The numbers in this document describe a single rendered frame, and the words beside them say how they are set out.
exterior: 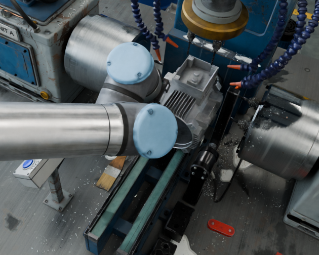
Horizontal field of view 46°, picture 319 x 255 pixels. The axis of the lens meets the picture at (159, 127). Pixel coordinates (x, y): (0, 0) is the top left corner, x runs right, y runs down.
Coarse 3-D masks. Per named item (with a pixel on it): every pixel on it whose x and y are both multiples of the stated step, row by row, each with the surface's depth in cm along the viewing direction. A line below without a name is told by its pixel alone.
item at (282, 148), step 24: (240, 96) 119; (264, 96) 110; (288, 96) 108; (240, 120) 112; (264, 120) 104; (288, 120) 103; (312, 120) 103; (240, 144) 118; (264, 144) 106; (288, 144) 103; (312, 144) 102; (264, 168) 113; (288, 168) 106
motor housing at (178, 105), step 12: (168, 84) 119; (168, 96) 114; (180, 96) 111; (168, 108) 108; (180, 108) 109; (192, 108) 112; (204, 108) 115; (216, 108) 119; (180, 120) 127; (180, 132) 124; (192, 132) 110; (204, 132) 115; (180, 144) 120; (192, 144) 114
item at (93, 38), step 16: (96, 16) 121; (80, 32) 117; (96, 32) 116; (112, 32) 117; (128, 32) 117; (80, 48) 117; (96, 48) 115; (112, 48) 114; (64, 64) 122; (80, 64) 118; (96, 64) 116; (80, 80) 123; (96, 80) 119
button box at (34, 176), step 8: (24, 160) 100; (40, 160) 96; (48, 160) 98; (56, 160) 100; (24, 168) 96; (32, 168) 95; (40, 168) 96; (48, 168) 98; (16, 176) 97; (24, 176) 94; (32, 176) 94; (40, 176) 96; (48, 176) 98; (24, 184) 99; (32, 184) 96; (40, 184) 96
